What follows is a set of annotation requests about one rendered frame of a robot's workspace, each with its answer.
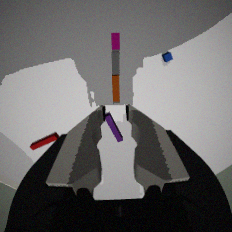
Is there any orange rod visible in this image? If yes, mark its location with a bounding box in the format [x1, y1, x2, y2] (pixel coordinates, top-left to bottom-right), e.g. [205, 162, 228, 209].
[112, 75, 120, 102]

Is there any purple rod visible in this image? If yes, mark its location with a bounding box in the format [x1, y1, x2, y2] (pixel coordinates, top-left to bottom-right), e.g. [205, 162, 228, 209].
[105, 112, 123, 142]

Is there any small blue cube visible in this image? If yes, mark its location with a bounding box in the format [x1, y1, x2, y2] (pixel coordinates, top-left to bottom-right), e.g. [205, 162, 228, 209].
[162, 52, 173, 62]

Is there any grey rod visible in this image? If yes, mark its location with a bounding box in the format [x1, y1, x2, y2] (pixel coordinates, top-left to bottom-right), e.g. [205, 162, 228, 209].
[112, 51, 119, 75]

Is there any red rod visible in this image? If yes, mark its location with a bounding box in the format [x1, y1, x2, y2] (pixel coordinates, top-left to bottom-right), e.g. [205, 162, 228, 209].
[30, 133, 59, 150]

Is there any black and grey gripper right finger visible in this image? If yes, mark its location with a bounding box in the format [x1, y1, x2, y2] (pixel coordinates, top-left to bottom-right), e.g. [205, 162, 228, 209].
[126, 104, 232, 232]

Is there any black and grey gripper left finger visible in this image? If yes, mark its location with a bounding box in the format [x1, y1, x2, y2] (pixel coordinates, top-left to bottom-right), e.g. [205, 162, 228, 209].
[4, 105, 106, 232]

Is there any magenta rod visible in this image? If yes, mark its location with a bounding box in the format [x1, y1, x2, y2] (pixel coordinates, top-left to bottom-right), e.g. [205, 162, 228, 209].
[111, 33, 120, 50]

